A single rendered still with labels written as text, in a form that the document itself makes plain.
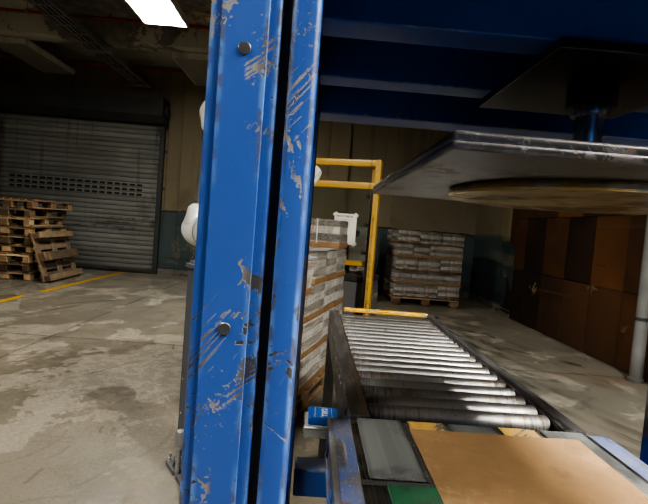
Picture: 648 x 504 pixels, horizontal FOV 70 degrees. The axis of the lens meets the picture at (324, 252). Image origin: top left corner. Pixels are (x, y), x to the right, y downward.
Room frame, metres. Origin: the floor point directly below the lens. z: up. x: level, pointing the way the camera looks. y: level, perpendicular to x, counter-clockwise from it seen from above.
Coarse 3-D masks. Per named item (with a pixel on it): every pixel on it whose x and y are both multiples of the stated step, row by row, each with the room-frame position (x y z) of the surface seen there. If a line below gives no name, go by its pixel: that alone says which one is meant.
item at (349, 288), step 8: (352, 272) 4.58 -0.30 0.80; (344, 280) 4.29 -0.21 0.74; (352, 280) 4.25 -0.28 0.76; (360, 280) 4.23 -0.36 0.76; (376, 280) 4.61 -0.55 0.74; (344, 288) 4.28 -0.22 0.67; (352, 288) 4.26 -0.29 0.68; (360, 288) 4.24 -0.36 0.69; (376, 288) 4.60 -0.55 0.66; (344, 296) 4.28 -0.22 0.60; (352, 296) 4.25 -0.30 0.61; (360, 296) 4.23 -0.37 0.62; (376, 296) 4.64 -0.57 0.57; (344, 304) 4.27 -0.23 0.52; (352, 304) 4.25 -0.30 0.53; (360, 304) 4.23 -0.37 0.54; (376, 304) 4.69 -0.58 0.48; (344, 312) 4.27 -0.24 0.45; (352, 312) 4.25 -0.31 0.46
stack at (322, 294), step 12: (312, 288) 3.00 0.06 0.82; (324, 288) 3.30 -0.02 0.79; (312, 300) 3.03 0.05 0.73; (324, 300) 3.32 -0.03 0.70; (312, 312) 3.04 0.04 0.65; (324, 312) 3.37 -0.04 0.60; (312, 324) 3.06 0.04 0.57; (324, 324) 3.38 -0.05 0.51; (312, 336) 3.09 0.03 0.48; (324, 348) 3.42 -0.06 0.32; (312, 360) 3.12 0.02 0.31; (324, 360) 3.45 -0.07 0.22; (300, 372) 2.90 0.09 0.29; (312, 372) 3.16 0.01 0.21; (324, 372) 3.48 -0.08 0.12; (300, 384) 2.90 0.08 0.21; (312, 384) 3.19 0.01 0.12; (300, 396) 2.92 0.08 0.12; (312, 396) 3.21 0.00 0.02; (300, 408) 2.97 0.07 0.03
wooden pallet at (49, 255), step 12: (36, 240) 7.29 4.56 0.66; (48, 240) 7.70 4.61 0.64; (36, 252) 7.21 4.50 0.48; (48, 252) 7.37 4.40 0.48; (60, 252) 7.76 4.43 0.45; (72, 252) 8.19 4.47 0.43; (48, 264) 7.51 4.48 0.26; (60, 264) 7.86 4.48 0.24; (72, 264) 8.29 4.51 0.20; (48, 276) 7.23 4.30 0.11; (60, 276) 7.55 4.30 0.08
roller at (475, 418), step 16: (384, 416) 1.09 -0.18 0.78; (400, 416) 1.09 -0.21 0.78; (416, 416) 1.09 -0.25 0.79; (432, 416) 1.09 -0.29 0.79; (448, 416) 1.09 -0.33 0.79; (464, 416) 1.10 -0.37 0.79; (480, 416) 1.10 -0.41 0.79; (496, 416) 1.10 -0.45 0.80; (512, 416) 1.11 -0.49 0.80; (528, 416) 1.11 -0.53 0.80; (544, 416) 1.12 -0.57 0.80
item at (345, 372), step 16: (336, 320) 2.10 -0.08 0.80; (336, 336) 1.79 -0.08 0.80; (336, 352) 1.60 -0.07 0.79; (336, 368) 1.54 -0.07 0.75; (352, 368) 1.39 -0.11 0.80; (336, 384) 1.48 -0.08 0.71; (352, 384) 1.24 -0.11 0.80; (352, 400) 1.12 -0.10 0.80; (352, 416) 1.03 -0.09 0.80; (368, 416) 1.03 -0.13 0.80
